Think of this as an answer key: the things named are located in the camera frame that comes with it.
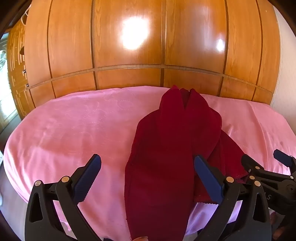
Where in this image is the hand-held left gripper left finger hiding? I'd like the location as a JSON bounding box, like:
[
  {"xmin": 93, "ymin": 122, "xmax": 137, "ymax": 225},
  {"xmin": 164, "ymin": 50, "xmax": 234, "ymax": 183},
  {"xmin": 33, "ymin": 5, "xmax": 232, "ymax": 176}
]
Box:
[{"xmin": 24, "ymin": 153, "xmax": 109, "ymax": 241}]

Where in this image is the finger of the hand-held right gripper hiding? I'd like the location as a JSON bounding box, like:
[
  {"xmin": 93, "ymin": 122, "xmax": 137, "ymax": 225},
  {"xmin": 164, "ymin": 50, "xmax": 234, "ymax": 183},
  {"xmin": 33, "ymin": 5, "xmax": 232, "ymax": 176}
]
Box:
[
  {"xmin": 241, "ymin": 154, "xmax": 296, "ymax": 186},
  {"xmin": 273, "ymin": 149, "xmax": 296, "ymax": 168}
]

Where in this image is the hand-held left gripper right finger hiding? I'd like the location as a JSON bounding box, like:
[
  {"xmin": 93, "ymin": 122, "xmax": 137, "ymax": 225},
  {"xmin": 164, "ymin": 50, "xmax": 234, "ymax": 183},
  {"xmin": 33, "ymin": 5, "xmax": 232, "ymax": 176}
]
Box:
[{"xmin": 194, "ymin": 155, "xmax": 272, "ymax": 241}]

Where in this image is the dark red garment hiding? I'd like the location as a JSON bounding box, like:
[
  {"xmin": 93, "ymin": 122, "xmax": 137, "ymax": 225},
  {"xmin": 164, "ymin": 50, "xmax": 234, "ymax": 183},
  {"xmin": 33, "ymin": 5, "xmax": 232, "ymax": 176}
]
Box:
[{"xmin": 124, "ymin": 85, "xmax": 249, "ymax": 241}]

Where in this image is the pink bed sheet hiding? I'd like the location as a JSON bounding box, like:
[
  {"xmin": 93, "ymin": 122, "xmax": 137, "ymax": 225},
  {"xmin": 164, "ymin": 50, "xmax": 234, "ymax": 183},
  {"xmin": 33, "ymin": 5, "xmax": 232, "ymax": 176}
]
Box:
[{"xmin": 3, "ymin": 86, "xmax": 292, "ymax": 241}]

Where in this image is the carved wooden lattice panel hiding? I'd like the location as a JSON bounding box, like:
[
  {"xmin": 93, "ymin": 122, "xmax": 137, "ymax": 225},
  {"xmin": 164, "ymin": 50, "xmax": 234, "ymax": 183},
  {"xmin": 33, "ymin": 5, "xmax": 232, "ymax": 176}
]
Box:
[{"xmin": 6, "ymin": 22, "xmax": 36, "ymax": 121}]

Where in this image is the window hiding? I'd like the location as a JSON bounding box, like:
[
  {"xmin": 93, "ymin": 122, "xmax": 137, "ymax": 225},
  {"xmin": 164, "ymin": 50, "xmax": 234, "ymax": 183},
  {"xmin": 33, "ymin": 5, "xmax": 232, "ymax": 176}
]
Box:
[{"xmin": 0, "ymin": 32, "xmax": 11, "ymax": 130}]

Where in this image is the wooden wardrobe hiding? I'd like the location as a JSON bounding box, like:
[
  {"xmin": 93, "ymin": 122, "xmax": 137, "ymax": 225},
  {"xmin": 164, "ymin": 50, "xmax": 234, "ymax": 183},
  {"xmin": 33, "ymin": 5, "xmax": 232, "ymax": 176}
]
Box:
[{"xmin": 24, "ymin": 0, "xmax": 281, "ymax": 109}]

